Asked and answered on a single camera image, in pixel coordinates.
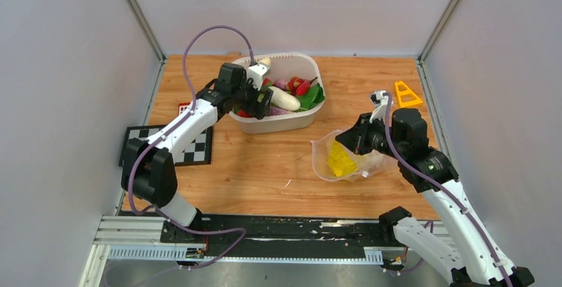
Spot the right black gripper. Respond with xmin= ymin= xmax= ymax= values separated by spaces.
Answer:
xmin=335 ymin=112 xmax=405 ymax=160

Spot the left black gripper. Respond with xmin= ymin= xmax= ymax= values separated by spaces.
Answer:
xmin=231 ymin=74 xmax=273 ymax=120

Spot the red toy tomato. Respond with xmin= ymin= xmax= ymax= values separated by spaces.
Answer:
xmin=235 ymin=109 xmax=253 ymax=118

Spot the yellow toy cabbage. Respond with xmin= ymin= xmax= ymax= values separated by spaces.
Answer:
xmin=327 ymin=141 xmax=358 ymax=177

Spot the clear pink zip bag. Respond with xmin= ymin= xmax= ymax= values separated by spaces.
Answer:
xmin=311 ymin=129 xmax=397 ymax=182

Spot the white plastic basket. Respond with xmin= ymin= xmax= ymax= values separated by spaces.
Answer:
xmin=229 ymin=52 xmax=325 ymax=134

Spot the purple toy eggplant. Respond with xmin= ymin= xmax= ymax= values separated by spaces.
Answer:
xmin=268 ymin=107 xmax=293 ymax=116

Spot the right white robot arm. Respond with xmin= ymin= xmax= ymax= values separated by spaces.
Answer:
xmin=335 ymin=108 xmax=535 ymax=286

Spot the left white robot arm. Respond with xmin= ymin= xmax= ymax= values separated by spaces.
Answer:
xmin=121 ymin=58 xmax=272 ymax=243

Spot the purple toy onion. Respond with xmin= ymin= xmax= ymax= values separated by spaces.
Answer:
xmin=274 ymin=79 xmax=290 ymax=91

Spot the red toy chili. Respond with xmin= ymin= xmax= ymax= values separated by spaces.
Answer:
xmin=286 ymin=76 xmax=317 ymax=96

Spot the long white toy radish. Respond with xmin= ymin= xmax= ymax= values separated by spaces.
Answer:
xmin=258 ymin=57 xmax=272 ymax=68

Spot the green toy leaf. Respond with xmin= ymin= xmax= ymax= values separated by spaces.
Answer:
xmin=296 ymin=84 xmax=325 ymax=112

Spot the black white checkerboard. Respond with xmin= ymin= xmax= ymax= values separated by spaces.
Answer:
xmin=118 ymin=125 xmax=213 ymax=167

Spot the red white grid block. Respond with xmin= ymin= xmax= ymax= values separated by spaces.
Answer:
xmin=178 ymin=102 xmax=191 ymax=116

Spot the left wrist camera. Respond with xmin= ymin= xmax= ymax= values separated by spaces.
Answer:
xmin=247 ymin=62 xmax=270 ymax=90

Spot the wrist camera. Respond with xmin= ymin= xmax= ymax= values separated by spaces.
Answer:
xmin=247 ymin=62 xmax=270 ymax=90
xmin=369 ymin=90 xmax=392 ymax=123

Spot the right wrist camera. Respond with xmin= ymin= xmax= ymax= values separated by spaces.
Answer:
xmin=369 ymin=90 xmax=392 ymax=123

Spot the yellow plastic triangle frame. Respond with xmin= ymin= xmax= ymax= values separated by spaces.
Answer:
xmin=394 ymin=81 xmax=423 ymax=108

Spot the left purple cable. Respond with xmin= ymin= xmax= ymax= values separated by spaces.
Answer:
xmin=127 ymin=25 xmax=256 ymax=270

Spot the white slotted cable duct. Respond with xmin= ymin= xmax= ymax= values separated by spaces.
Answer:
xmin=107 ymin=245 xmax=383 ymax=265

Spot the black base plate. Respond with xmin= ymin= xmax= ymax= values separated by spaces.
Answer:
xmin=160 ymin=214 xmax=406 ymax=257

